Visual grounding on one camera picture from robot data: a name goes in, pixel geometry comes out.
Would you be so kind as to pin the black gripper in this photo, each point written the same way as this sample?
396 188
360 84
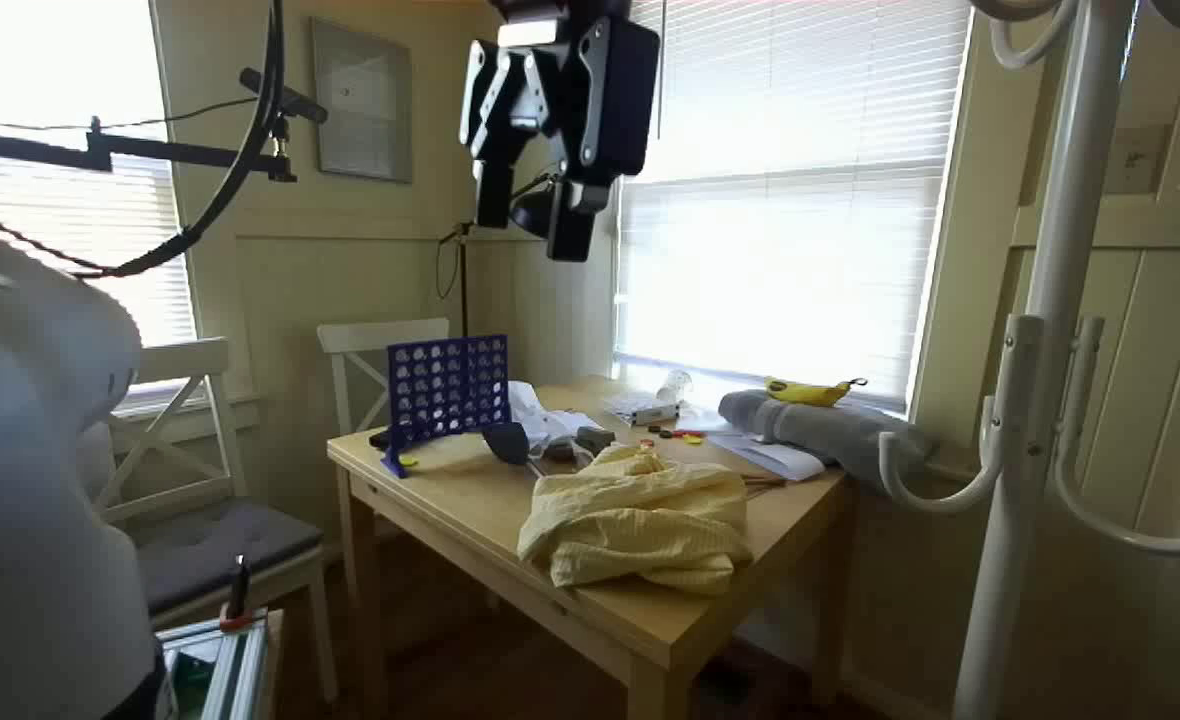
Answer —
573 24

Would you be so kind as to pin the grey folded towel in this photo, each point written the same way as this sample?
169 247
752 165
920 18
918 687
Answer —
831 435

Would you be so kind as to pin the white coat rack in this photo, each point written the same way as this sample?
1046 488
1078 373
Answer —
1030 400

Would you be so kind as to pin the black floor lamp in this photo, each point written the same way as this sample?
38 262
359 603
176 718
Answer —
465 283

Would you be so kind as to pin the white slat-back chair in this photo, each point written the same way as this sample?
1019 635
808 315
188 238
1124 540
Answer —
373 338

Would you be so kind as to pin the white patterned paper cup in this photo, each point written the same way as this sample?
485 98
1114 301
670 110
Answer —
672 384

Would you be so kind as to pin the blue connect four grid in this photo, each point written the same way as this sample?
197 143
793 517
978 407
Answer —
451 393

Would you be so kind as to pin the crumpled white paper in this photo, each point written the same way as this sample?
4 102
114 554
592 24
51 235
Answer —
544 412

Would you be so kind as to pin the black spatula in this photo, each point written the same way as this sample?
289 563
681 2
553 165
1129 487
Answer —
509 443

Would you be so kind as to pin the yellow banana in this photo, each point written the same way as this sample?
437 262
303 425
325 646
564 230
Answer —
808 393

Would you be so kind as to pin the white paper sheets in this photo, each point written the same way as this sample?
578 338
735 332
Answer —
772 457

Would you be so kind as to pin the yellow striped cloth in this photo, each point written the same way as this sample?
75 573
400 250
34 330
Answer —
642 521

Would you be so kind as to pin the white cross-back chair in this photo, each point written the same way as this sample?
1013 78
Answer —
202 384

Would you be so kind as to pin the narrow white window blinds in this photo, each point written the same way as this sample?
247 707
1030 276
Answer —
52 66

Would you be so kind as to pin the grey seat cushion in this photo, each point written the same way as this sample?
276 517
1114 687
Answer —
221 546

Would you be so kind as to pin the black marker orange base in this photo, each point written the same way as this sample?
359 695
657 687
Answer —
236 585

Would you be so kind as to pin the white open box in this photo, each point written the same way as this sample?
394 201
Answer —
215 665

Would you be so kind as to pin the grey framed wall picture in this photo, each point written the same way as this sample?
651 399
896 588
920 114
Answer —
359 102

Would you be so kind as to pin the black stereo camera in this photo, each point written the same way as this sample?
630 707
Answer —
283 98

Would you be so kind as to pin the black camera boom stand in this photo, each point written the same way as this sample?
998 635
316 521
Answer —
150 147

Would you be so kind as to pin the beige wall switch plate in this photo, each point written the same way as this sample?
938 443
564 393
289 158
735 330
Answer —
1137 160

